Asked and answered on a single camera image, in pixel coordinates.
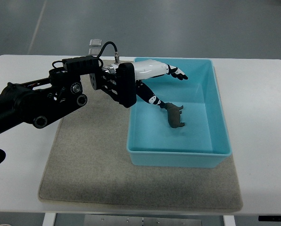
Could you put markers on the black table control panel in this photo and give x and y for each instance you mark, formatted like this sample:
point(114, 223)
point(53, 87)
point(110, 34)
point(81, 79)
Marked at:
point(269, 218)

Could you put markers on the brown toy hippo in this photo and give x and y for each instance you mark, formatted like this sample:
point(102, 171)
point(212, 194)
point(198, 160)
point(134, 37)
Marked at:
point(174, 115)

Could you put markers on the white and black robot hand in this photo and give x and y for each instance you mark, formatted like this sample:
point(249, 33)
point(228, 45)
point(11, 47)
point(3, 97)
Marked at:
point(151, 69)

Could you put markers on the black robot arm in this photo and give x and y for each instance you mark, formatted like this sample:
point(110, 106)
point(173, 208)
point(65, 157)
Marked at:
point(42, 102)

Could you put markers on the grey felt mat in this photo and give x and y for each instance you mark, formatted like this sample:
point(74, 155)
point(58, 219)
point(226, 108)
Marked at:
point(89, 165)

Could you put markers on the blue plastic box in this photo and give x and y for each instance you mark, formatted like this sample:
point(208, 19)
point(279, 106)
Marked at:
point(203, 141)

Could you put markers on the lower metal floor plate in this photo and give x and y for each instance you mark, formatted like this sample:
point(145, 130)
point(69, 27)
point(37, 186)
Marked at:
point(94, 51)

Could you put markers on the grey metal table crossbar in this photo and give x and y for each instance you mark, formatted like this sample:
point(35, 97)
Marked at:
point(107, 220)

